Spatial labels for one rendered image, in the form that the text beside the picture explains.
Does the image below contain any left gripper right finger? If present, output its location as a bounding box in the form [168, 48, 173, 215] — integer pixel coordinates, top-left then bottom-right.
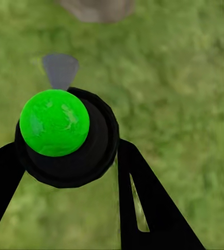
[117, 139, 206, 250]

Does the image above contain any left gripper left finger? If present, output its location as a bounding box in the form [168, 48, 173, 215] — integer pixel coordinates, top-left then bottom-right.
[0, 142, 26, 221]

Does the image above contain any pesticide atomizer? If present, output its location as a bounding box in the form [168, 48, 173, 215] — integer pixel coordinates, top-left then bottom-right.
[14, 53, 120, 189]

